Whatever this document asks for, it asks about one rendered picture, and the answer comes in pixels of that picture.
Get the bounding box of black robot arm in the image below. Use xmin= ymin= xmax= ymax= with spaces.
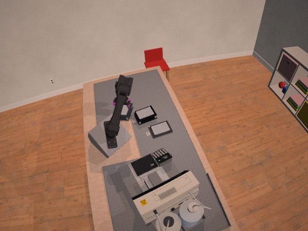
xmin=104 ymin=75 xmax=133 ymax=149

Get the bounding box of white plastic bottle with tube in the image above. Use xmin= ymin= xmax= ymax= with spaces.
xmin=178 ymin=199 xmax=204 ymax=228

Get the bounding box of white well plate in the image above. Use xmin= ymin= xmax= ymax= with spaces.
xmin=136 ymin=106 xmax=154 ymax=119
xmin=121 ymin=105 xmax=128 ymax=115
xmin=151 ymin=122 xmax=170 ymax=135

